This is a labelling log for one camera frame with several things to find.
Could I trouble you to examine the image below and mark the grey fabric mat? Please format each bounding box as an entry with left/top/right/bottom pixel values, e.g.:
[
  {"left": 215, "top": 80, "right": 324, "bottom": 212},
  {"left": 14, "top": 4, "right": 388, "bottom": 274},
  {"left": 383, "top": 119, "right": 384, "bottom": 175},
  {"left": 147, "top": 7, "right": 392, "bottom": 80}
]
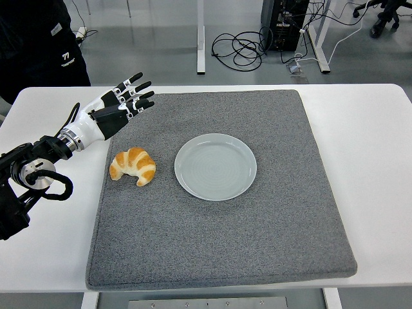
[{"left": 85, "top": 89, "right": 359, "bottom": 290}]

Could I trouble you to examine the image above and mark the pale grey round plate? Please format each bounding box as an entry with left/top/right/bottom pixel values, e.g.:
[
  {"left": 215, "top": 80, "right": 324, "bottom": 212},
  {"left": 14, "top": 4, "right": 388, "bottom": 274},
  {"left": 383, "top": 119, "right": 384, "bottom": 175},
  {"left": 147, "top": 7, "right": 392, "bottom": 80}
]
[{"left": 174, "top": 133, "right": 258, "bottom": 201}]

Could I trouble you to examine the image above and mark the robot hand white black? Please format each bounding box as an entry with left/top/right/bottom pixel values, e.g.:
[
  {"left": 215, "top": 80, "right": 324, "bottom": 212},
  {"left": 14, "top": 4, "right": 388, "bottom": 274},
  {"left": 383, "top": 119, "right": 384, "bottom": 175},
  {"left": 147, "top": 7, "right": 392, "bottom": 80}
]
[{"left": 68, "top": 71, "right": 155, "bottom": 149}]

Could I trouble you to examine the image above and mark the thin black power cable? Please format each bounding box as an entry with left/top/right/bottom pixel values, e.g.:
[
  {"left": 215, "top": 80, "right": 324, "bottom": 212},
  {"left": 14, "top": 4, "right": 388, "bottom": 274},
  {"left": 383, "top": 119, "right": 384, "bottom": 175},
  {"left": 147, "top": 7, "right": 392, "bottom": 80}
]
[{"left": 70, "top": 0, "right": 98, "bottom": 39}]

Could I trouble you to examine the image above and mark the metal floor socket box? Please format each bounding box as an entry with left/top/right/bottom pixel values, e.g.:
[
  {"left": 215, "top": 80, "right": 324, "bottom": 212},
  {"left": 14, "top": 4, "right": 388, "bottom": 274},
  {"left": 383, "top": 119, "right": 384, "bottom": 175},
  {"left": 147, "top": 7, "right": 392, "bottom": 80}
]
[{"left": 285, "top": 62, "right": 309, "bottom": 85}]

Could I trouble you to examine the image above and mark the white table leg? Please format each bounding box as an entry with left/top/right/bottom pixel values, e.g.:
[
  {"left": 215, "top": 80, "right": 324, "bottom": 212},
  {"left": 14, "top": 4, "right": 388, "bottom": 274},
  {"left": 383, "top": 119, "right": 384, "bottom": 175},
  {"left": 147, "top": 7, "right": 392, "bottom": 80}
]
[
  {"left": 80, "top": 291, "right": 99, "bottom": 309},
  {"left": 323, "top": 287, "right": 342, "bottom": 309}
]

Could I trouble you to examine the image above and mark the white desk leg with foot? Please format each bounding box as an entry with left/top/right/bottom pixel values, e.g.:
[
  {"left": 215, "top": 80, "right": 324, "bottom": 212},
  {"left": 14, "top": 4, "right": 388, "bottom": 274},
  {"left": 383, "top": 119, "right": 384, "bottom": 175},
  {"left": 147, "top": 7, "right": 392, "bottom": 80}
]
[
  {"left": 307, "top": 0, "right": 332, "bottom": 75},
  {"left": 195, "top": 0, "right": 206, "bottom": 76}
]

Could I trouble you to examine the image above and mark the white floor cable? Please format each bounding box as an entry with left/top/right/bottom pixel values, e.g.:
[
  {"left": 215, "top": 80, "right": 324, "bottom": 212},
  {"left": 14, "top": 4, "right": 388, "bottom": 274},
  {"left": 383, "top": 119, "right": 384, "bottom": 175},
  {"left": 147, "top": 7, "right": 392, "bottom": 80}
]
[{"left": 294, "top": 0, "right": 371, "bottom": 64}]

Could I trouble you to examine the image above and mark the black coiled floor cable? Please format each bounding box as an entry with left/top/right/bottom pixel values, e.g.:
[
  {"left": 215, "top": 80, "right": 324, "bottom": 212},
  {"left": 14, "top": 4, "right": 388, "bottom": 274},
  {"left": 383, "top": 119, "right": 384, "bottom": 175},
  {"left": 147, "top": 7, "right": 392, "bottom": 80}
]
[{"left": 211, "top": 27, "right": 270, "bottom": 71}]

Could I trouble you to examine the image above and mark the croissant bread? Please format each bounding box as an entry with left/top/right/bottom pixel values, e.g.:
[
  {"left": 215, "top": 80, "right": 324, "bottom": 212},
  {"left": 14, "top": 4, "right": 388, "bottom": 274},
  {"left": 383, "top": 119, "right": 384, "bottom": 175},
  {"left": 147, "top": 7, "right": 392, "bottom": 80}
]
[{"left": 109, "top": 147, "right": 157, "bottom": 187}]

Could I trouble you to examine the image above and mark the black office chair base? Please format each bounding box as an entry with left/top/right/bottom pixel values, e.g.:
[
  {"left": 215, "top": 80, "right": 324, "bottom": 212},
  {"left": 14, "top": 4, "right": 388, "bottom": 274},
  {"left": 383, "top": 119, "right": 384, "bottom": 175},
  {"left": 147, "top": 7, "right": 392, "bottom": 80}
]
[{"left": 352, "top": 0, "right": 412, "bottom": 39}]

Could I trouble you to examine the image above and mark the person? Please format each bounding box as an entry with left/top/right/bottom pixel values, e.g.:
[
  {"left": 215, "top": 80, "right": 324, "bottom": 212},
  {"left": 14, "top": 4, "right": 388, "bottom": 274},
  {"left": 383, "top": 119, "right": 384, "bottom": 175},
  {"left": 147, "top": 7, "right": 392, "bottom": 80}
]
[{"left": 0, "top": 0, "right": 92, "bottom": 106}]

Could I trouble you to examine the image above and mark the black computer tower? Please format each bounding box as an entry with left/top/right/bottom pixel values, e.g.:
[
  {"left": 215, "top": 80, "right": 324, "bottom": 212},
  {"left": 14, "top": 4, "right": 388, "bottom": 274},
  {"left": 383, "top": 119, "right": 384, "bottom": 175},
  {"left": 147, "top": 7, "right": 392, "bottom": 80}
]
[{"left": 259, "top": 0, "right": 310, "bottom": 53}]

